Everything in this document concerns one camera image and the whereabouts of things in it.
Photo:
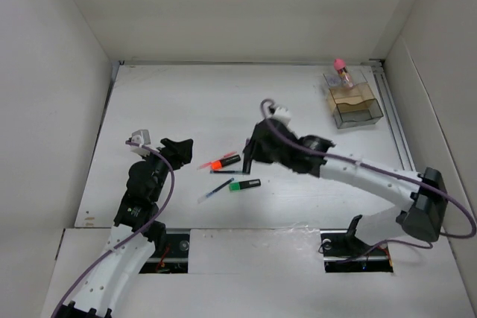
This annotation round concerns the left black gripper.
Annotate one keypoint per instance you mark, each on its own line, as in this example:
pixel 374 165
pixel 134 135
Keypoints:
pixel 177 153

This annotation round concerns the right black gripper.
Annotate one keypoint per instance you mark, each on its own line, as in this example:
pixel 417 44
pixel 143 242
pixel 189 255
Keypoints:
pixel 253 151

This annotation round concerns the blue pen refill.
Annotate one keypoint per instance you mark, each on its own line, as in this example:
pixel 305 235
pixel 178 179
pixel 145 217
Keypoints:
pixel 227 172
pixel 215 190

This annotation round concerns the green highlighter marker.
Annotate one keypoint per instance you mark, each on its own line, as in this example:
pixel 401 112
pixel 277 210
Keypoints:
pixel 244 185

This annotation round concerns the pink cap lead tube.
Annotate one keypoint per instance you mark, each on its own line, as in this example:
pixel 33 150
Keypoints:
pixel 341 69

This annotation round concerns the orange highlighter marker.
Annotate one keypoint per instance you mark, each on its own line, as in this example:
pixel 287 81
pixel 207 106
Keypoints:
pixel 225 162

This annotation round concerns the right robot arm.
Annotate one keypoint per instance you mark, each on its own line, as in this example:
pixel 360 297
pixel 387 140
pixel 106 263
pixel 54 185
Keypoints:
pixel 416 211

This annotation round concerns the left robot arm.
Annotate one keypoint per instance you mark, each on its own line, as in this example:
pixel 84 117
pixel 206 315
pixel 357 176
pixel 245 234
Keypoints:
pixel 135 234

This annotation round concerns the clear plastic tray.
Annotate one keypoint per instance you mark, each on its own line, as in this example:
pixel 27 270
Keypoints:
pixel 357 76

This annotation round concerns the amber plastic tray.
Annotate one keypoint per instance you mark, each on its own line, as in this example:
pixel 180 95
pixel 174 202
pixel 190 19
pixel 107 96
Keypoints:
pixel 344 100

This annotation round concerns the grey plastic tray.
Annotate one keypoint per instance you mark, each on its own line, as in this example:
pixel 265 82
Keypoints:
pixel 356 115

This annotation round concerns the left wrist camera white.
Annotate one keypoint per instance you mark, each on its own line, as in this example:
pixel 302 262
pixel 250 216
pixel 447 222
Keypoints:
pixel 142 138

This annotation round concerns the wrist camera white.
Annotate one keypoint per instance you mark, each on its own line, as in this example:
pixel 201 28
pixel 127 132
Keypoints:
pixel 279 113
pixel 142 138

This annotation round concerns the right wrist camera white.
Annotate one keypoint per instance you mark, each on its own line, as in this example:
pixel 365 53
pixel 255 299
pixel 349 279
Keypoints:
pixel 279 113

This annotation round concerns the aluminium rail frame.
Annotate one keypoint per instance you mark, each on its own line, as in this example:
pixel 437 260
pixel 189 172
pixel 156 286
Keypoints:
pixel 378 82

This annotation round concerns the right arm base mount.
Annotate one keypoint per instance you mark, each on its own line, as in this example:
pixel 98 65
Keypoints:
pixel 343 252

